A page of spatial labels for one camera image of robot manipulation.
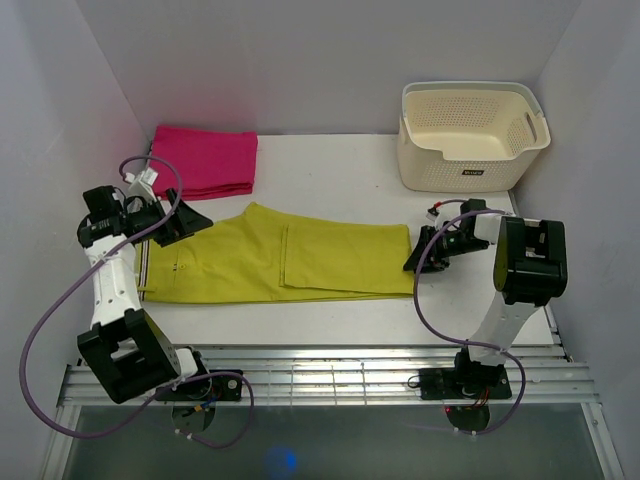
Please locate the aluminium rail frame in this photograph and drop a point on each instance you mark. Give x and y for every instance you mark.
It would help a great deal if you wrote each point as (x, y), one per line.
(357, 414)

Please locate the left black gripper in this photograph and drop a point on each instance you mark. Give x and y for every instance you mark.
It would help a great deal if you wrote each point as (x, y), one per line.
(183, 223)

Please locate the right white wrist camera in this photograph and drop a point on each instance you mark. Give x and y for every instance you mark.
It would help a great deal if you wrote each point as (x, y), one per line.
(435, 215)

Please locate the folded pink trousers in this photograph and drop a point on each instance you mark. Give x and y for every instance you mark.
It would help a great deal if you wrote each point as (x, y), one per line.
(211, 164)

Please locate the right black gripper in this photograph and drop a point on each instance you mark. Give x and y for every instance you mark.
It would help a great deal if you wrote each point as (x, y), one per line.
(426, 235)

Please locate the yellow-green trousers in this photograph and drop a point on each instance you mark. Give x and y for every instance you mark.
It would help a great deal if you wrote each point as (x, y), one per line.
(266, 256)

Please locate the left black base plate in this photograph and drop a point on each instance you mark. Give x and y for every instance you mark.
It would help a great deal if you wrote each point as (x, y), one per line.
(194, 404)

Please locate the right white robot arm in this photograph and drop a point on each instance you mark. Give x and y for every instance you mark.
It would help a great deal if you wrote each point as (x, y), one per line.
(530, 269)

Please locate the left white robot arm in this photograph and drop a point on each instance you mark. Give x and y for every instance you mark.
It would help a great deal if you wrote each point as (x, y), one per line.
(125, 349)

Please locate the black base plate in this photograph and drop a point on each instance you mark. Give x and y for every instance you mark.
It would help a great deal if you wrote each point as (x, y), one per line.
(466, 396)
(194, 404)

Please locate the cream perforated plastic basket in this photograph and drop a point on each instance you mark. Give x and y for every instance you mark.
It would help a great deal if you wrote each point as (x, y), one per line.
(468, 136)

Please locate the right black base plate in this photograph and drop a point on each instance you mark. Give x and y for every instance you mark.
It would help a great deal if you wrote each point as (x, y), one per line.
(466, 396)

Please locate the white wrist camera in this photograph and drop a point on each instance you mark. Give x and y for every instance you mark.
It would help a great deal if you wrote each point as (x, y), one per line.
(142, 183)
(435, 215)

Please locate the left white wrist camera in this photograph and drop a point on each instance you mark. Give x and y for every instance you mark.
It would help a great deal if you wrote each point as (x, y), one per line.
(142, 183)

